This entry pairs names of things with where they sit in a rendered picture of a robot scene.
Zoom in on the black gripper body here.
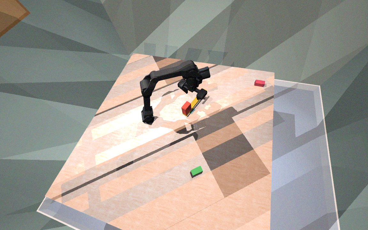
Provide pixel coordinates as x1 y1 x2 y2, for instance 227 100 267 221
178 79 207 100

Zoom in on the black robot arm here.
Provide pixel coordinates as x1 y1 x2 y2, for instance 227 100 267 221
140 60 210 125

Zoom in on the red rectangular block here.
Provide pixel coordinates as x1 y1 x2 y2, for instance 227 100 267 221
254 80 265 87

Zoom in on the green block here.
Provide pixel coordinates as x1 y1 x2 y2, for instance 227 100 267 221
191 166 203 176

